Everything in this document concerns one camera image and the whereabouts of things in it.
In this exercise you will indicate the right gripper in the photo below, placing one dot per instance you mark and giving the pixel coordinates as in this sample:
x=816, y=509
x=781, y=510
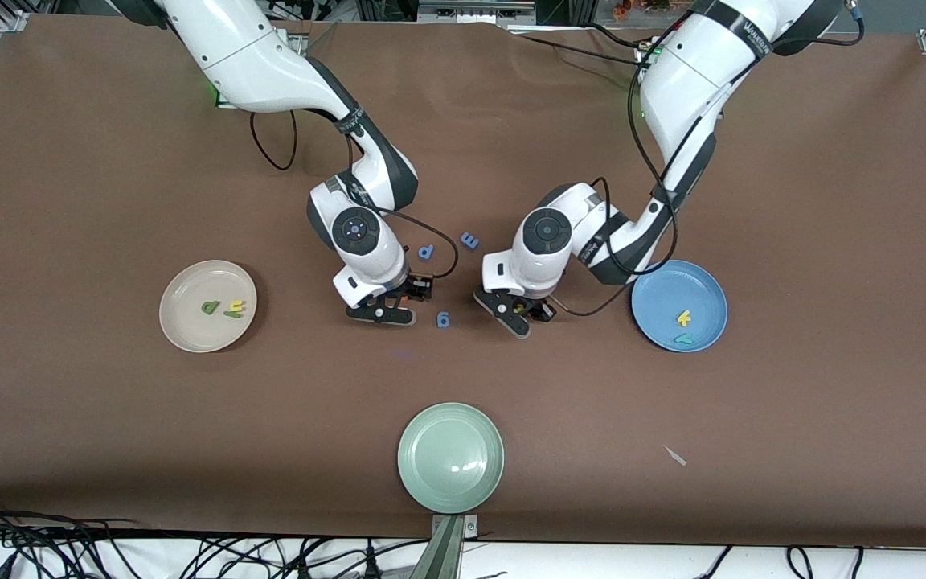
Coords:
x=411, y=288

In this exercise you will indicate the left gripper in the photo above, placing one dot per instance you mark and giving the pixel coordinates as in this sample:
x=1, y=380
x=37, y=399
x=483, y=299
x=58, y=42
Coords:
x=542, y=308

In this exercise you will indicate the yellow letter k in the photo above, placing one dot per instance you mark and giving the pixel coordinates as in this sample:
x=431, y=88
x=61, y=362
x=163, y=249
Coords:
x=683, y=319

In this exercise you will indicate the green letter p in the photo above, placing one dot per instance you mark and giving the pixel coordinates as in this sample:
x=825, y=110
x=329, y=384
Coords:
x=211, y=307

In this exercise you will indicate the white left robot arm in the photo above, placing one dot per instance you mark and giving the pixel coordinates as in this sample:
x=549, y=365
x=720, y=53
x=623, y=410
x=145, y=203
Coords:
x=688, y=72

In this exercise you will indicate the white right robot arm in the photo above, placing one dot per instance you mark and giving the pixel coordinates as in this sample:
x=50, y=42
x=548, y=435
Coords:
x=246, y=56

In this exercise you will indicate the blue letter g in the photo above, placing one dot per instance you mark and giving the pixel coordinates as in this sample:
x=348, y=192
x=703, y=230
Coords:
x=438, y=318

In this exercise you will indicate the blue letter d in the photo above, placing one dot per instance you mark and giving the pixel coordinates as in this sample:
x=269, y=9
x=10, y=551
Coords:
x=431, y=248

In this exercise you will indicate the blue letter m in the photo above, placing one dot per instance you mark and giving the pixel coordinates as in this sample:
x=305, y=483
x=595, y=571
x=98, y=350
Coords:
x=469, y=240

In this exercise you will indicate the blue plate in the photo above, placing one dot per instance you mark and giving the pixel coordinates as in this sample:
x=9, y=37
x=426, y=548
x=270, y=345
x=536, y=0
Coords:
x=664, y=297

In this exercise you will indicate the pale green plate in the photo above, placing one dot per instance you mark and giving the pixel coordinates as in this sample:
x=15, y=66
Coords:
x=451, y=458

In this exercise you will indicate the white paper scrap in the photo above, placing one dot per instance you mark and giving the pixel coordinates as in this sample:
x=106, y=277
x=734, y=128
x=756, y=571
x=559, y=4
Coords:
x=676, y=457

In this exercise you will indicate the beige brown plate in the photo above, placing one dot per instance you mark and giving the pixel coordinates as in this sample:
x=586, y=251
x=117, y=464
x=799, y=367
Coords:
x=190, y=330

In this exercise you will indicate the silver metal plate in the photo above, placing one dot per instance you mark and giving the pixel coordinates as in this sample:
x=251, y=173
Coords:
x=475, y=12

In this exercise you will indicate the orange object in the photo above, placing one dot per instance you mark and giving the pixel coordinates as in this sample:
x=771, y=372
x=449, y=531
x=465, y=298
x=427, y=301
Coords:
x=640, y=6

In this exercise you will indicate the brown table cover sheet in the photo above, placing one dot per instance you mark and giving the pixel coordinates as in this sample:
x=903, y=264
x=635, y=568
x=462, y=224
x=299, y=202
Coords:
x=109, y=426

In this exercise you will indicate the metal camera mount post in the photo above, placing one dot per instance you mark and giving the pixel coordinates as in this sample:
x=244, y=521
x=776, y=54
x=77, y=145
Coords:
x=443, y=555

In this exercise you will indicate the dark aluminium frame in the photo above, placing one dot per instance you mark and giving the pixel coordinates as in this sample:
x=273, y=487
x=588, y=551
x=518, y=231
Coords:
x=559, y=10

